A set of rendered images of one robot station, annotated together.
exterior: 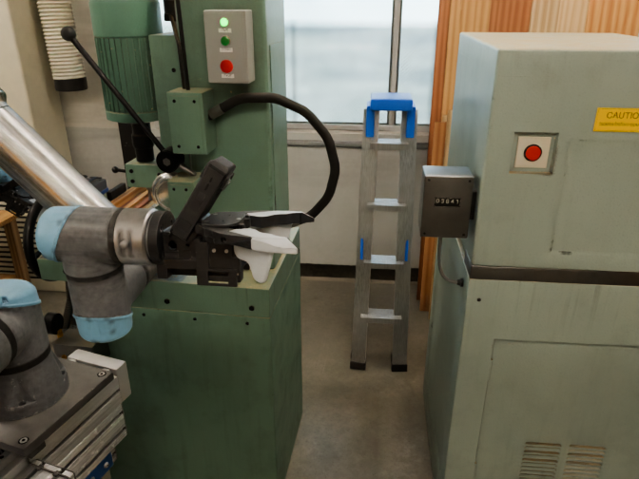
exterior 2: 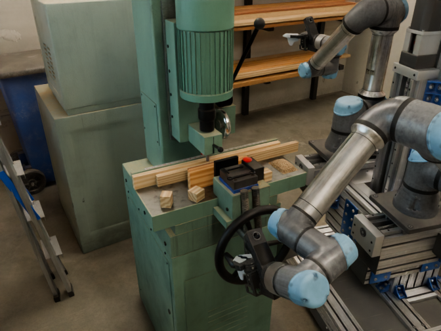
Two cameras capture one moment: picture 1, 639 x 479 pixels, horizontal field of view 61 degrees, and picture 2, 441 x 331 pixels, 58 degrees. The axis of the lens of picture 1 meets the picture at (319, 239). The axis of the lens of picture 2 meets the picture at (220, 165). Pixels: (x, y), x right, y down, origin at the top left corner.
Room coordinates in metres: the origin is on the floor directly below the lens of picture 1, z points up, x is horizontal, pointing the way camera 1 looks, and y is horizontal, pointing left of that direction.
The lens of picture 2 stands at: (2.26, 1.55, 1.63)
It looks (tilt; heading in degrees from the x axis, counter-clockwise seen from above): 29 degrees down; 234
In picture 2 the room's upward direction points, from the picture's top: straight up
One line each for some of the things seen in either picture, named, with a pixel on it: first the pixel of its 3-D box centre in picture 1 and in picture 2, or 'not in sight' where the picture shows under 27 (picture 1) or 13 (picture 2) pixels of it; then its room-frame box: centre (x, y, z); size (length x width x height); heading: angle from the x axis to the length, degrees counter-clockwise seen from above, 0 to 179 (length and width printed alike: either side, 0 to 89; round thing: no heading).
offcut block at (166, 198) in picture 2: not in sight; (166, 199); (1.77, 0.60, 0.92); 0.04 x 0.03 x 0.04; 48
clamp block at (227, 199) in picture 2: not in sight; (240, 192); (1.55, 0.70, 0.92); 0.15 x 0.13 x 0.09; 171
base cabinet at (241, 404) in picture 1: (206, 366); (197, 265); (1.53, 0.39, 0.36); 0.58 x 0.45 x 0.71; 81
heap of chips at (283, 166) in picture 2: not in sight; (283, 164); (1.29, 0.63, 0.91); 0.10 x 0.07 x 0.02; 81
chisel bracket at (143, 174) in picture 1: (153, 176); (205, 139); (1.54, 0.49, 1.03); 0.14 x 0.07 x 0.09; 81
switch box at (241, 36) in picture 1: (229, 47); not in sight; (1.36, 0.21, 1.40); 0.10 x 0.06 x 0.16; 81
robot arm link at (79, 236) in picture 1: (87, 236); (333, 46); (0.67, 0.31, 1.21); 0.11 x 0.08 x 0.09; 84
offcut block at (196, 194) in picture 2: not in sight; (196, 194); (1.67, 0.62, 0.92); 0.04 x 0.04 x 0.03; 16
